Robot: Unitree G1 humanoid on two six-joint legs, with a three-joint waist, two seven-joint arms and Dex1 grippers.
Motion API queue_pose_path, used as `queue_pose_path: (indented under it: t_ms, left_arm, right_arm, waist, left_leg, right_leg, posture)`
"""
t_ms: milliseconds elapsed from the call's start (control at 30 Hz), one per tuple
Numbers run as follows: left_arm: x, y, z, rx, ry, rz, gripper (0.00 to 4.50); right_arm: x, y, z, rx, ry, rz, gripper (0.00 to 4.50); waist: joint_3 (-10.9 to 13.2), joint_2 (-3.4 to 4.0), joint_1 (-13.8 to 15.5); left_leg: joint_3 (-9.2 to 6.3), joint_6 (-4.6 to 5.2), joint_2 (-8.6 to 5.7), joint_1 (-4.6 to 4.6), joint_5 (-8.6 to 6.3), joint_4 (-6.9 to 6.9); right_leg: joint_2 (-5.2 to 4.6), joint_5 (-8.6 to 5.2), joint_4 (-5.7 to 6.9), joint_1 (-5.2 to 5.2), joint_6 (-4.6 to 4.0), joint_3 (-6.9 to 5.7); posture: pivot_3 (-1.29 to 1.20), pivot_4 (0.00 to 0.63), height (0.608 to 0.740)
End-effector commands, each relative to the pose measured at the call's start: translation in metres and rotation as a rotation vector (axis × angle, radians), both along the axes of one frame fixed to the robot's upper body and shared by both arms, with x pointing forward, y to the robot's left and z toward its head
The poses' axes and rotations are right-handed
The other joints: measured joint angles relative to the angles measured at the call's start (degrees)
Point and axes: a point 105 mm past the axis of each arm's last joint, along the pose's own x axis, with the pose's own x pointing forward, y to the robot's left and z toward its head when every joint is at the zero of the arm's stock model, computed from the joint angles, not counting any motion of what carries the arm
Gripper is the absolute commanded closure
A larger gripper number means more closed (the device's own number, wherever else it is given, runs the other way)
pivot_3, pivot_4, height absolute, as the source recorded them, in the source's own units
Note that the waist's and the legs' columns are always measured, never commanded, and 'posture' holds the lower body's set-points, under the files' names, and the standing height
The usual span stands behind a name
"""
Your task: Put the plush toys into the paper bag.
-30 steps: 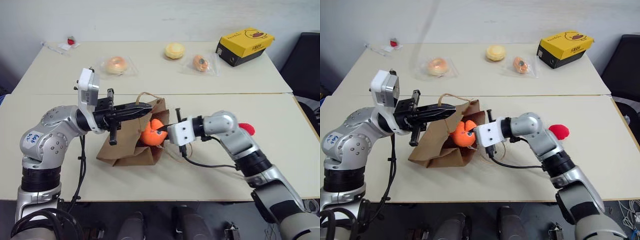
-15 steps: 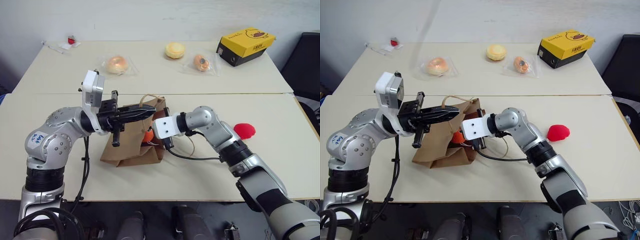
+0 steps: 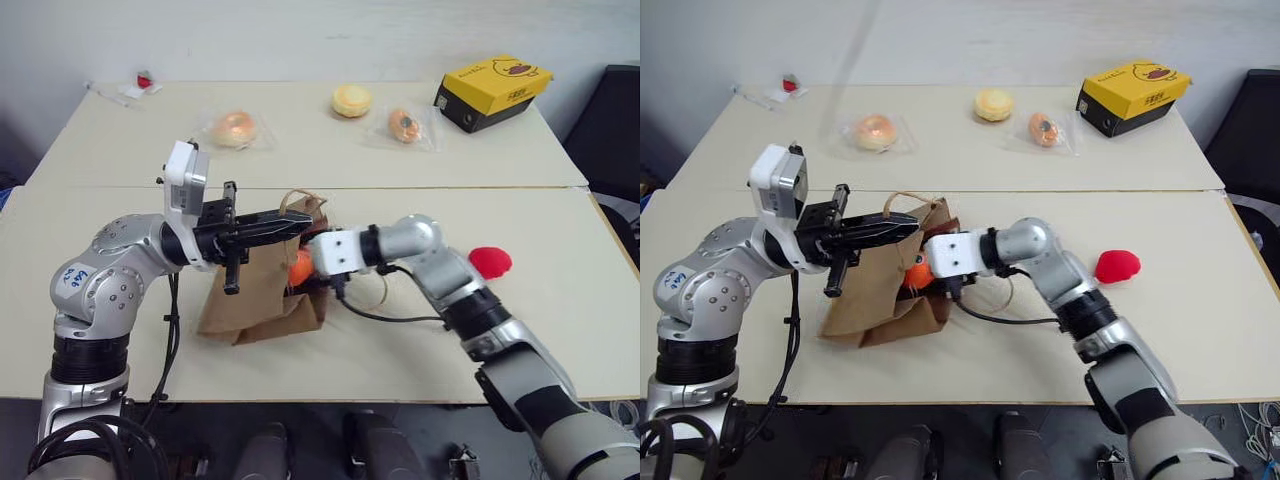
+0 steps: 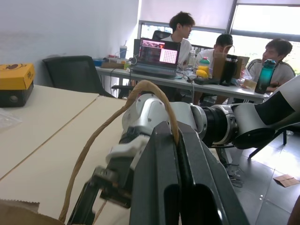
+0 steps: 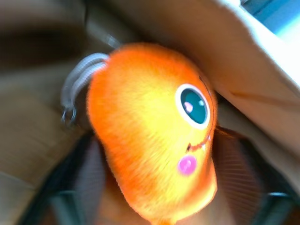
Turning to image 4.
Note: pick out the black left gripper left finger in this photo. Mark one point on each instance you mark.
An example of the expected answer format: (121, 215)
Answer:
(154, 178)

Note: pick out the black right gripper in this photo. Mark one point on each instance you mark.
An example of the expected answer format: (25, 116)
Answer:
(119, 178)

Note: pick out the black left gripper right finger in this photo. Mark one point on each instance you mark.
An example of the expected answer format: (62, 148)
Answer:
(206, 187)

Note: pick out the clear plastic bag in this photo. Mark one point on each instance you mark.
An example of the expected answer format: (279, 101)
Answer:
(8, 119)

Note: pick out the small brown paper bag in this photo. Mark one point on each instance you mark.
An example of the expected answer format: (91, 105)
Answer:
(218, 66)

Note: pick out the black chair leg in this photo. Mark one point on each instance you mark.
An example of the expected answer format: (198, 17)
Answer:
(267, 144)

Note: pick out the flat cardboard piece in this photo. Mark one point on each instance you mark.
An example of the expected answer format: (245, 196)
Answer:
(286, 180)

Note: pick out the white office desk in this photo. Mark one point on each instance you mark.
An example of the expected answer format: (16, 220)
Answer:
(164, 80)

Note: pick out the black tumbler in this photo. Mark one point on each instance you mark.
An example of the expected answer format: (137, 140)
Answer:
(229, 70)

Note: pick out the open black laptop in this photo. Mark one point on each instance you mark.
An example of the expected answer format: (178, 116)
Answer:
(155, 58)

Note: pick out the flat cardboard box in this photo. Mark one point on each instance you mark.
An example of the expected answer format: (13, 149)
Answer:
(112, 65)

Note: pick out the teal water bottle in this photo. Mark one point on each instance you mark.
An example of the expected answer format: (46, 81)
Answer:
(264, 77)

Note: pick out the clear plastic bottle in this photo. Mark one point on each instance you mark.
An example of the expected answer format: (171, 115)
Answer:
(192, 58)

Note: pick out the green lidded bottle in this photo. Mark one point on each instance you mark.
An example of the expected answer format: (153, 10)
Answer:
(204, 62)

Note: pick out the black mesh office chair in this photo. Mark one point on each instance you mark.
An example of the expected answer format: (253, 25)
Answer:
(75, 75)

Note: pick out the plastic cup with straw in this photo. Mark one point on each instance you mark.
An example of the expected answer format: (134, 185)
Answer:
(123, 51)

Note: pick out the yellow lidded black box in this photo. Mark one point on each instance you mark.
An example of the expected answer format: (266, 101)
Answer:
(16, 82)

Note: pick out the black high-back office chair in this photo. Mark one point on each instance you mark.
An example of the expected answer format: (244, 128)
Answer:
(160, 35)

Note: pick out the person in striped jacket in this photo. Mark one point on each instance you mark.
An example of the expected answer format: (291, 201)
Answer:
(281, 65)

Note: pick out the person with short dark hair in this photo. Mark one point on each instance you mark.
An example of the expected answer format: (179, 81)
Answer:
(222, 43)

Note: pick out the person in white t-shirt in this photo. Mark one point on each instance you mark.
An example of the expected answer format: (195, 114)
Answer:
(181, 35)

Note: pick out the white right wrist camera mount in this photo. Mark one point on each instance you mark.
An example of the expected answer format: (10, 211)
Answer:
(124, 148)

